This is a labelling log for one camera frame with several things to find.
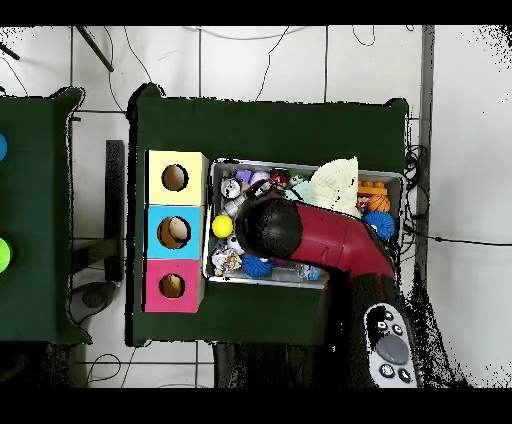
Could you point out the yellow ball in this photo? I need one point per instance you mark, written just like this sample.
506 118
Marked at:
222 226

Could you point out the cream yellow cloth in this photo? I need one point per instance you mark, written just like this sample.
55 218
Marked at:
336 184

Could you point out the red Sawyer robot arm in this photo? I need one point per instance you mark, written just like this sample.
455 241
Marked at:
328 240

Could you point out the shallow clear mesh bin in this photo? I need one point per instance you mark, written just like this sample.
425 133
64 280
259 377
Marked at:
216 170

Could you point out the wooden three-hole box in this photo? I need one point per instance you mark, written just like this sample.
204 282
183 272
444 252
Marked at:
160 192

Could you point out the small baseball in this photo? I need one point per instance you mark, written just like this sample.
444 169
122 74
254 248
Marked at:
260 176

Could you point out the green spiky ball with eye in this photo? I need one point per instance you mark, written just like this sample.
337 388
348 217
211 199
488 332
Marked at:
296 178

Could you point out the blue spiky ball with eyes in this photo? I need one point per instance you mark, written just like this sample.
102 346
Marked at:
254 267
382 224

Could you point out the dark green tablecloth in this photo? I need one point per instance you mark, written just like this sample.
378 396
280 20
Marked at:
260 132

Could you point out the small orange basketball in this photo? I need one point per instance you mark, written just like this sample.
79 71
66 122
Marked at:
378 202

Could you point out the black upright panel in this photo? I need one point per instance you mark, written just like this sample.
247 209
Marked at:
114 208

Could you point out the dark slanted rod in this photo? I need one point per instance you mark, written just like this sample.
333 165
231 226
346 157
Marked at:
94 48

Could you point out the green plastic cup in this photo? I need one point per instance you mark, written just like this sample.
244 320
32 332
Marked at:
4 256

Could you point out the blue and red stacking toy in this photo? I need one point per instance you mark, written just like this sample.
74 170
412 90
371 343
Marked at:
2 147

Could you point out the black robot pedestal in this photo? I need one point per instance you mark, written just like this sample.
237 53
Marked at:
256 366

